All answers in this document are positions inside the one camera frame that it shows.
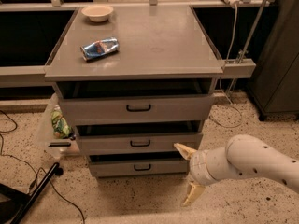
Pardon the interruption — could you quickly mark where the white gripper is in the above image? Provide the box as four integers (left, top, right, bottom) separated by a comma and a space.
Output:
174, 143, 217, 207

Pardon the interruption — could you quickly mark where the grey drawer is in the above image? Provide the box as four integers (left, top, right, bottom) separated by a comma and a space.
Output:
77, 133, 203, 155
59, 95, 214, 126
89, 158, 189, 177

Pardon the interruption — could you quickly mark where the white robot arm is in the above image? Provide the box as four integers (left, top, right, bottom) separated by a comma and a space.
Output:
174, 134, 299, 206

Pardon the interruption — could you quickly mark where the grey bottom drawer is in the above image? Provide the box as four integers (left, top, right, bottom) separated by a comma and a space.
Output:
89, 158, 189, 177

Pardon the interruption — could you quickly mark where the grey drawer cabinet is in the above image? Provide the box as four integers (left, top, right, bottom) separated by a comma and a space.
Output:
45, 6, 222, 165

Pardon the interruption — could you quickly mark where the grey top drawer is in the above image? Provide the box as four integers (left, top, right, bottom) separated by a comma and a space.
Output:
59, 95, 214, 126

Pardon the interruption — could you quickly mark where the green snack bag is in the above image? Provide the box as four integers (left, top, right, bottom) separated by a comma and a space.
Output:
50, 105, 72, 139

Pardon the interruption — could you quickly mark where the clear plastic bin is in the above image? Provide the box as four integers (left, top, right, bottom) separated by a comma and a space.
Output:
36, 94, 80, 159

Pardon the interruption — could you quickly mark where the black chair base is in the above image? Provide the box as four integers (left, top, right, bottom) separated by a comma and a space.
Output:
0, 162, 63, 224

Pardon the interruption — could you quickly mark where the white bowl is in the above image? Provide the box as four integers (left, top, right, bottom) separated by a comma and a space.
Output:
81, 5, 113, 22

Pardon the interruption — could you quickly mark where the black floor cable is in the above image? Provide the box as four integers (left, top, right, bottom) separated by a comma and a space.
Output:
0, 109, 86, 224

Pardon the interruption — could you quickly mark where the grey metal frame rail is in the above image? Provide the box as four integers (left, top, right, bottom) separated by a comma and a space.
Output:
0, 59, 256, 88

